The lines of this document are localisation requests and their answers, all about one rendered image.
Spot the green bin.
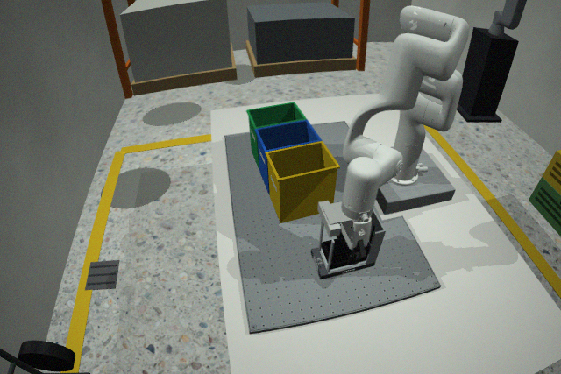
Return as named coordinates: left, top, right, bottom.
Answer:
left=247, top=102, right=307, bottom=168

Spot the yellow open bin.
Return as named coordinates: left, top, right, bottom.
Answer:
left=266, top=142, right=340, bottom=223

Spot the blue bin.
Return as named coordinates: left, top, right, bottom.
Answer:
left=256, top=120, right=323, bottom=194

